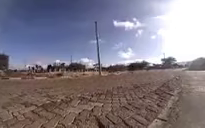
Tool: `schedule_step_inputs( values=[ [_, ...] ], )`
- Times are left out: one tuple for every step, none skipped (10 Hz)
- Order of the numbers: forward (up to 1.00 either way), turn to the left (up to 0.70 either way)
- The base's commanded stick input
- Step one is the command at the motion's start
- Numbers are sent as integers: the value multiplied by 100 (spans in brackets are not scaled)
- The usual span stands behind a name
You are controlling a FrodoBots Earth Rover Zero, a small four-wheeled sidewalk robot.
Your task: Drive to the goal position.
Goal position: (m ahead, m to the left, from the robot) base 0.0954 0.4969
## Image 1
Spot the large round bush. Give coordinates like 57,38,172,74
188,56,205,71

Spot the tall thin pole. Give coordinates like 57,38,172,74
94,21,103,76

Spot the red brick paving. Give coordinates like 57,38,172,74
0,69,184,128

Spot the grey asphalt road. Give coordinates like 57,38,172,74
149,69,205,128

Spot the grey kerb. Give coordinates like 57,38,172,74
147,76,185,128

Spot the striped kerb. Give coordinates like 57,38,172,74
0,71,131,81

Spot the long row of trees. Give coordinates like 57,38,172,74
23,56,191,73

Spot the dark building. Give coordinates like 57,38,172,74
0,52,10,72

